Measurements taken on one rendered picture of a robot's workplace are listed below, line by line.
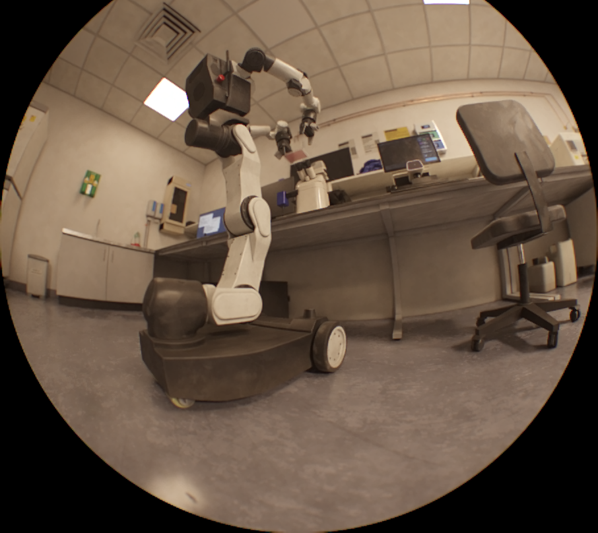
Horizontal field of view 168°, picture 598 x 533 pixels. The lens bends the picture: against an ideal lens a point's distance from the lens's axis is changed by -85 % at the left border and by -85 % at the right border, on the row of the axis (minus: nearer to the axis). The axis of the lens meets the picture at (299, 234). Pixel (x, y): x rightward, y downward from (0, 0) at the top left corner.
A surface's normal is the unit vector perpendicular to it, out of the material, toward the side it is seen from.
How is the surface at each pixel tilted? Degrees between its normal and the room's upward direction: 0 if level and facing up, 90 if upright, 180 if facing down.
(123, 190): 90
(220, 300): 90
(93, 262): 90
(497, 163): 90
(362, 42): 180
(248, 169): 115
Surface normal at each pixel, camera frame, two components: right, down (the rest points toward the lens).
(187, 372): 0.57, -0.24
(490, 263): -0.47, -0.21
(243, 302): 0.81, -0.18
